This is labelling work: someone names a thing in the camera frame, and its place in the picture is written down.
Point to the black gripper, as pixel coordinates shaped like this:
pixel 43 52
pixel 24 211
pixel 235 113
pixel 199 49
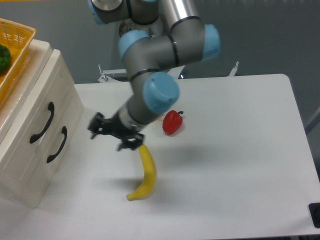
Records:
pixel 130 137

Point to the white top drawer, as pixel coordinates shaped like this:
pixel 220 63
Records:
pixel 52 104

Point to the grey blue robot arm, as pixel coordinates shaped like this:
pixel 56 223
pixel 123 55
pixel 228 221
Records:
pixel 147 59

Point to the white drawer cabinet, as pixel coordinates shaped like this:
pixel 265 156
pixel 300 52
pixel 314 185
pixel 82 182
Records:
pixel 38 54

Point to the red bell pepper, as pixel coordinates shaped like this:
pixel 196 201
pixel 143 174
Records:
pixel 172 122

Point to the yellow banana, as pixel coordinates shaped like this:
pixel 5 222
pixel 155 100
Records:
pixel 149 176

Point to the green bell pepper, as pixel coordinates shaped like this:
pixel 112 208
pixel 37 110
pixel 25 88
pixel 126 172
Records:
pixel 5 59

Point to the yellow wicker basket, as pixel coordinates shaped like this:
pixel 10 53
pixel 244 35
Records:
pixel 17 38

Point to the black corner device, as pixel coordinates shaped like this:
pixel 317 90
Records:
pixel 314 209

